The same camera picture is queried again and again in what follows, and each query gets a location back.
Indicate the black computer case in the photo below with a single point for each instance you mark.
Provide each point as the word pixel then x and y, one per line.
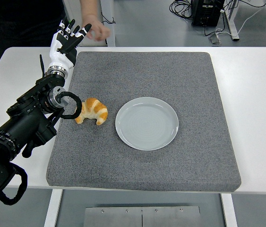
pixel 208 14

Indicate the person's hand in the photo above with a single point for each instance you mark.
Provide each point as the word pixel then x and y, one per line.
pixel 98 30

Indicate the grey metal plate with screws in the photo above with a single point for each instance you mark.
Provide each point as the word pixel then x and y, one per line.
pixel 114 217

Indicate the white desk panel and leg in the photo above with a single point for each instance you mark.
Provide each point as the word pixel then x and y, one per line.
pixel 109 9

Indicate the round grey plate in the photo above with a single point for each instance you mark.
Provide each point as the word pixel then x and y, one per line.
pixel 147 124

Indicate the person's forearm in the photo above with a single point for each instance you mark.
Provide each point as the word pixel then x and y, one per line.
pixel 88 7

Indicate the white table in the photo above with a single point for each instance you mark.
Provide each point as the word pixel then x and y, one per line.
pixel 253 94

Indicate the grey felt mat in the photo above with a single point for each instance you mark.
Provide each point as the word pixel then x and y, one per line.
pixel 147 170

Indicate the golden croissant bread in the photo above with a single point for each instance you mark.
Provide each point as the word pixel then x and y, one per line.
pixel 95 108

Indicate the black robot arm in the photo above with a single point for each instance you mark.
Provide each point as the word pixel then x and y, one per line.
pixel 24 125

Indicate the small clear plastic bracket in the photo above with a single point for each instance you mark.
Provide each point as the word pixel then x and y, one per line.
pixel 215 39

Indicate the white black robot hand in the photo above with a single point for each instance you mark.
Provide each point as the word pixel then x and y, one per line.
pixel 60 55

